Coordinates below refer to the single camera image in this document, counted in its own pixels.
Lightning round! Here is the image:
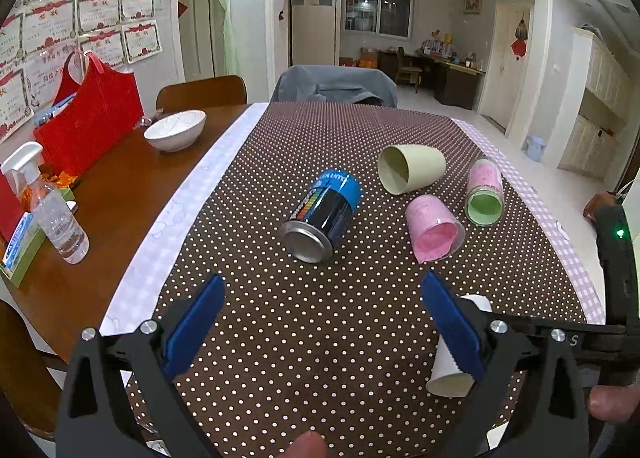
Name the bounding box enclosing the white paper cup green inside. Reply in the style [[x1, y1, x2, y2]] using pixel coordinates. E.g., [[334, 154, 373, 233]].
[[426, 293, 486, 397]]

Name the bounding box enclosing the pink patterned cup green inside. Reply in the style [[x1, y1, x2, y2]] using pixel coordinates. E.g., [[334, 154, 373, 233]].
[[464, 158, 504, 226]]

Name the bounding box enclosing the pink paper cup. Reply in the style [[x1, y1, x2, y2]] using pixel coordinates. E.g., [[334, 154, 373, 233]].
[[406, 195, 465, 263]]

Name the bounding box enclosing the pale green plastic cup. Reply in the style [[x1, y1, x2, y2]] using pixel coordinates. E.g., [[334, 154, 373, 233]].
[[378, 144, 447, 196]]

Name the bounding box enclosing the person's right hand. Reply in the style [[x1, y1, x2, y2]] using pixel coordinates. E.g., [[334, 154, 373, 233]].
[[587, 386, 640, 424]]

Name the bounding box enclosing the person's left hand thumb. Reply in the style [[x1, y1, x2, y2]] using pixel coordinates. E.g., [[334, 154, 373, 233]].
[[279, 431, 329, 458]]

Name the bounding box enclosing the near wooden chair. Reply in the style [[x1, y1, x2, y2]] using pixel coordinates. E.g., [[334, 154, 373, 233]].
[[0, 301, 67, 442]]

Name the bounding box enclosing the green tray organizer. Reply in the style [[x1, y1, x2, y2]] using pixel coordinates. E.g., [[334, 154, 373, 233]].
[[1, 178, 46, 288]]

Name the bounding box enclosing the blue white tissue pack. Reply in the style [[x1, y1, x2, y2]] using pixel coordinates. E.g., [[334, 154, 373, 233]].
[[1, 212, 43, 274]]

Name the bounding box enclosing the clear spray bottle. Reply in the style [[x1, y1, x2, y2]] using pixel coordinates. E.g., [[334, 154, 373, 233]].
[[1, 140, 90, 264]]

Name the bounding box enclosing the blue trash bin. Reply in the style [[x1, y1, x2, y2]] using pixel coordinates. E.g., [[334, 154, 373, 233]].
[[524, 135, 546, 162]]

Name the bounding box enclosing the red box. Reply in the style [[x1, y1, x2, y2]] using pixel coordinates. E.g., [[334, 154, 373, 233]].
[[0, 175, 24, 242]]

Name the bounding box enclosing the brown polka dot tablecloth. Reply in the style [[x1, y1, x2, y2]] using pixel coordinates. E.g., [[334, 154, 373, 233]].
[[101, 103, 604, 457]]

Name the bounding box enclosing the blue black metal can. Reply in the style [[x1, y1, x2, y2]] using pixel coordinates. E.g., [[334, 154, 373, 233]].
[[279, 169, 361, 264]]

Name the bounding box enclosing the white ceramic bowl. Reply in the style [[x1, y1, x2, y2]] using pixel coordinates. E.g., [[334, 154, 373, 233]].
[[143, 110, 207, 152]]

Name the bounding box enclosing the red felt bag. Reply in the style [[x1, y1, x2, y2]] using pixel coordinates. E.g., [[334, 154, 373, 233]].
[[34, 51, 143, 176]]

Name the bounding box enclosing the dark wooden desk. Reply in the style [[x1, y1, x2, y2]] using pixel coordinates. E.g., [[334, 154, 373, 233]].
[[378, 51, 485, 110]]

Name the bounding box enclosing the wooden chair back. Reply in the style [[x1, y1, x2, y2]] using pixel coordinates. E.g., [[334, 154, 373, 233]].
[[156, 74, 247, 114]]

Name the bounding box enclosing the wooden desk chair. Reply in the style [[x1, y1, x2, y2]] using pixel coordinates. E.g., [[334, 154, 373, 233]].
[[395, 46, 423, 91]]

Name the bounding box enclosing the chair with grey cover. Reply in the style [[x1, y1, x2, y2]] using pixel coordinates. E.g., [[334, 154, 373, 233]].
[[271, 65, 397, 108]]

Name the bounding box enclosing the cream wall cabinet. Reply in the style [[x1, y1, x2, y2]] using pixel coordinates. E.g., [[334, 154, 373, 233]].
[[542, 28, 631, 180]]

